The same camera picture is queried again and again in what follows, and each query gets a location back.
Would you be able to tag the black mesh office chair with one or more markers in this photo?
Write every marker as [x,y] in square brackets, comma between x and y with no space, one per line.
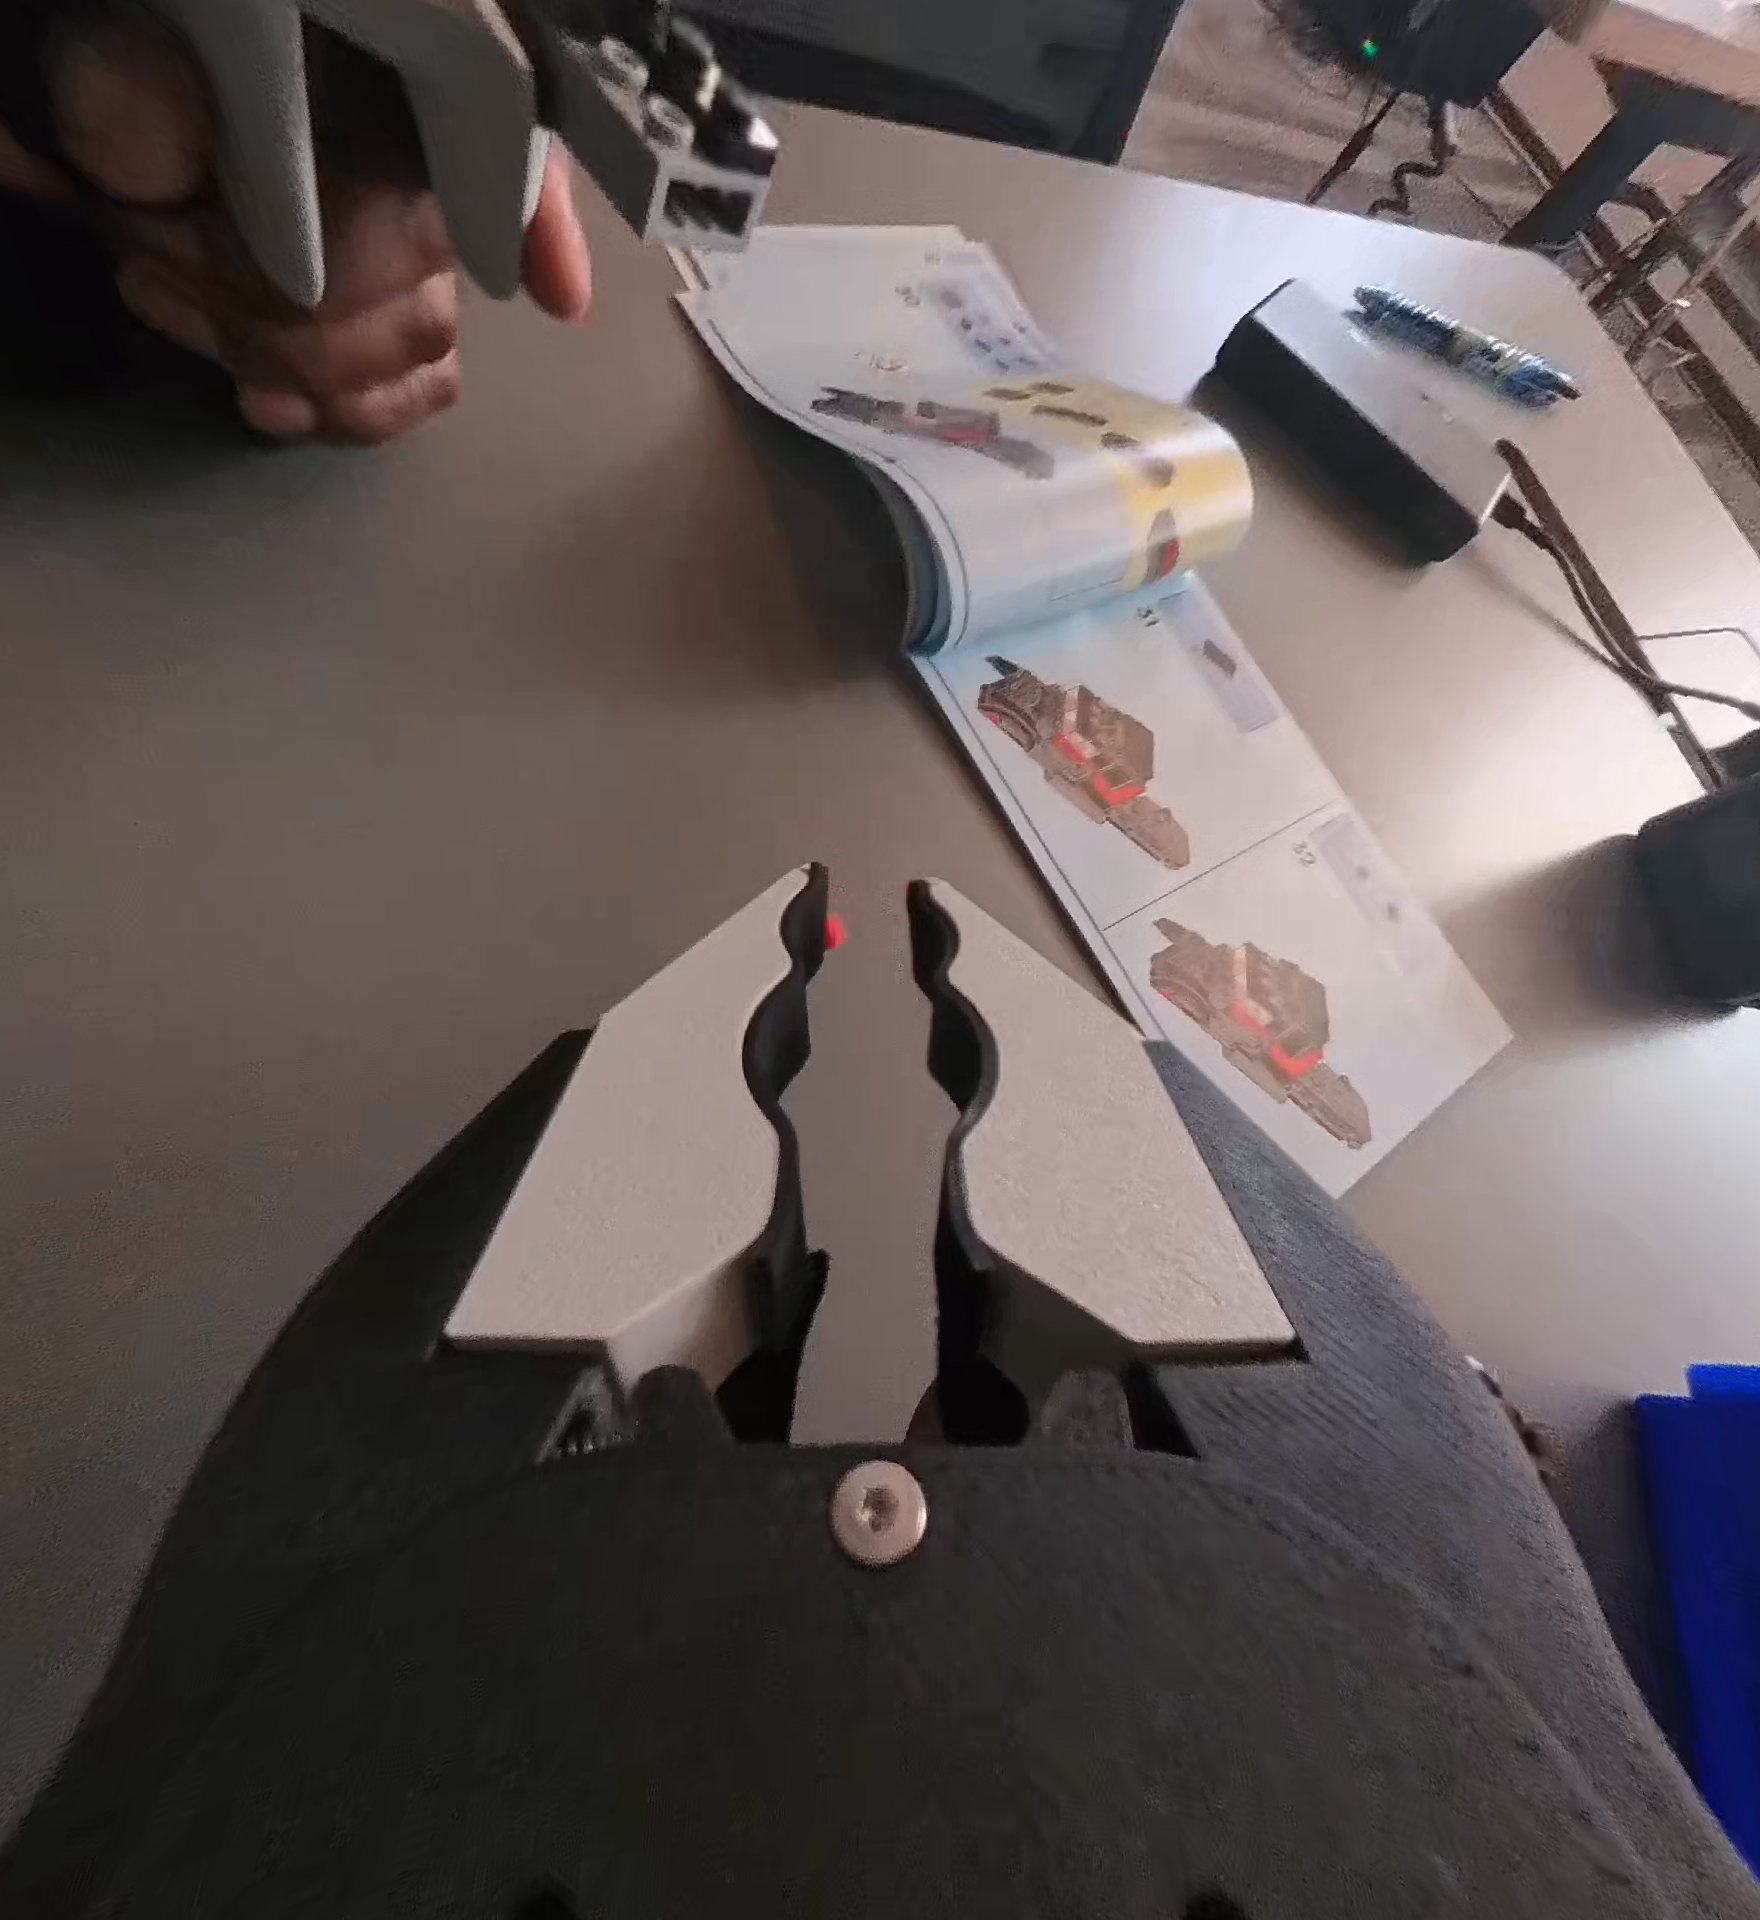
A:
[970,60]

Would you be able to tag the blue pen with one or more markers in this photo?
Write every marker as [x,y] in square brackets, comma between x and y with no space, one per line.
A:
[1463,343]

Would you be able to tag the brown desk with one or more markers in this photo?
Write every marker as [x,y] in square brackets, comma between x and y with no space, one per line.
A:
[375,675]

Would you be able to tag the grey toy brick assembly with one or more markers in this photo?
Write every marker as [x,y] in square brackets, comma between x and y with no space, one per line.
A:
[672,165]

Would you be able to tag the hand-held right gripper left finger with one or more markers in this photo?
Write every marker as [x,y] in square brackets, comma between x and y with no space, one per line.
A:
[620,1185]

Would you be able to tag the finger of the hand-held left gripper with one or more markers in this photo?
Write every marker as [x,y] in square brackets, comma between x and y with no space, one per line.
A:
[264,142]
[461,115]

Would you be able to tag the toy instruction booklet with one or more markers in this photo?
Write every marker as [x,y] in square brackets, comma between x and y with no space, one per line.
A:
[1241,841]

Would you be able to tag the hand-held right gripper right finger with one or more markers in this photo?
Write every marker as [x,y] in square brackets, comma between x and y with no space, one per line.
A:
[1122,1185]

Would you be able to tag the black rectangular device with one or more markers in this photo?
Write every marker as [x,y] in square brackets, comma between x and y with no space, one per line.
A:
[1746,886]

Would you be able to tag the person's left hand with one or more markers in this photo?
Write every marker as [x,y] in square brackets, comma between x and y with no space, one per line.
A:
[375,343]

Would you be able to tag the black power bank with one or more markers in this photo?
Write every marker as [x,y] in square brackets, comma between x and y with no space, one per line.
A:
[1354,402]

